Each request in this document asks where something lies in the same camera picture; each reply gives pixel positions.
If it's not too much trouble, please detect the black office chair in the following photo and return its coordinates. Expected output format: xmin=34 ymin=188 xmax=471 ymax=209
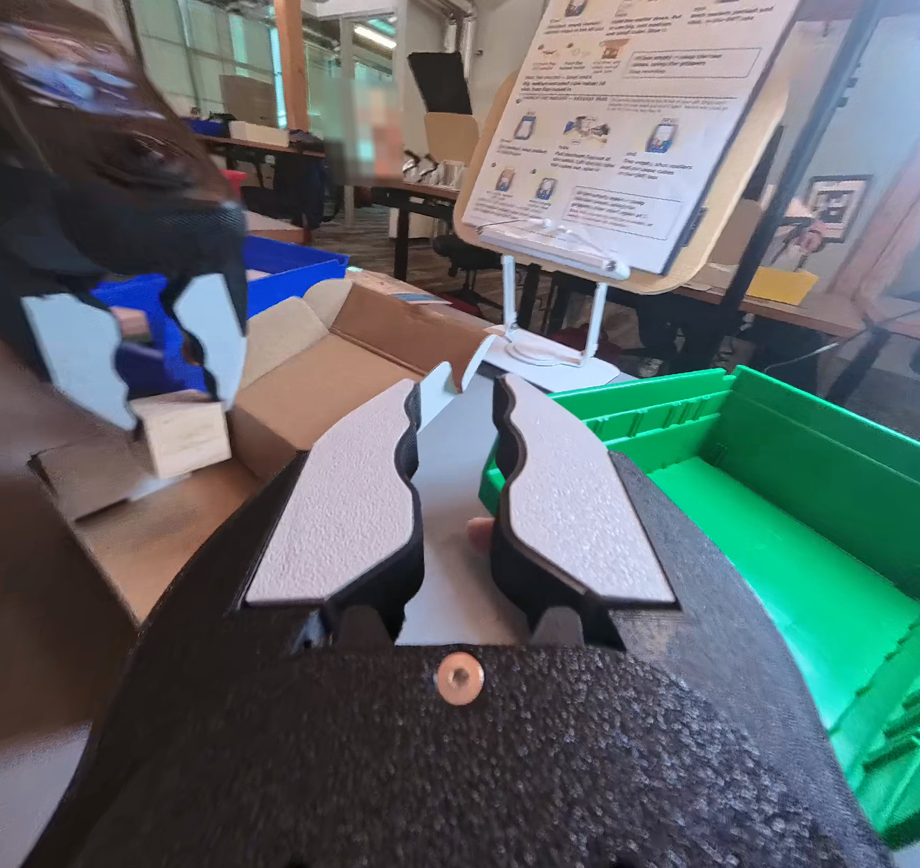
xmin=431 ymin=232 xmax=507 ymax=316

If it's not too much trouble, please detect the white cardboard box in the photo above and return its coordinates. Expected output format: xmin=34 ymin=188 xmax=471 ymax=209
xmin=27 ymin=277 xmax=504 ymax=628

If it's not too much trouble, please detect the wooden top table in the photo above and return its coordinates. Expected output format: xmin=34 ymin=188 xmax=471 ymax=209
xmin=676 ymin=282 xmax=920 ymax=341

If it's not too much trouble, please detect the green plastic bin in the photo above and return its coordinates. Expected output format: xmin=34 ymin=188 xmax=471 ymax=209
xmin=479 ymin=365 xmax=920 ymax=851

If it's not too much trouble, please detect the black panel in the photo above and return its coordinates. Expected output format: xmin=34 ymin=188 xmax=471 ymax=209
xmin=407 ymin=51 xmax=474 ymax=116

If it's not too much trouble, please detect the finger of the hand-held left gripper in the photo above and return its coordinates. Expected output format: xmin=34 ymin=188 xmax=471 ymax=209
xmin=171 ymin=272 xmax=250 ymax=409
xmin=20 ymin=293 xmax=142 ymax=433

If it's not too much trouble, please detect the wooden post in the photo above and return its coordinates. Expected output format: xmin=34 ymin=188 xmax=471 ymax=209
xmin=267 ymin=0 xmax=311 ymax=132

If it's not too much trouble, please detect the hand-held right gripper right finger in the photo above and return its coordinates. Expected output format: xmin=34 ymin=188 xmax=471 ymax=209
xmin=491 ymin=372 xmax=680 ymax=652

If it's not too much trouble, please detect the black frame desk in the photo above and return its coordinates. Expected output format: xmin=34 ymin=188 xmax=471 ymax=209
xmin=370 ymin=180 xmax=461 ymax=281

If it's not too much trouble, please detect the large wooden cube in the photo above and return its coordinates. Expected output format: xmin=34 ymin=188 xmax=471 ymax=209
xmin=133 ymin=394 xmax=232 ymax=481

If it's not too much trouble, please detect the black metal pole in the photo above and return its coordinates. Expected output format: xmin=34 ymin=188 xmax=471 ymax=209
xmin=708 ymin=0 xmax=920 ymax=373

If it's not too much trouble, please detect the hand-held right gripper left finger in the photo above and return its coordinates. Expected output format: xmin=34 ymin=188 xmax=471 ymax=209
xmin=244 ymin=379 xmax=426 ymax=639

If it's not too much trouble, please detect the black framed picture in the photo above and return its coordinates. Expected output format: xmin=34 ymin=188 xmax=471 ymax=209
xmin=804 ymin=174 xmax=874 ymax=244

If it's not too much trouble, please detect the tan chair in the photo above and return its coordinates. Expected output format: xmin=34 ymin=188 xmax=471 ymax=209
xmin=423 ymin=112 xmax=480 ymax=165

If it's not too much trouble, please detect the printed instruction sheet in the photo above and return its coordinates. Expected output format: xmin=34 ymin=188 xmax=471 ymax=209
xmin=462 ymin=0 xmax=829 ymax=277

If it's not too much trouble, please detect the blue plastic bin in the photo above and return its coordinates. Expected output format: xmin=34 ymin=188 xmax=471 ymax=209
xmin=90 ymin=234 xmax=352 ymax=398

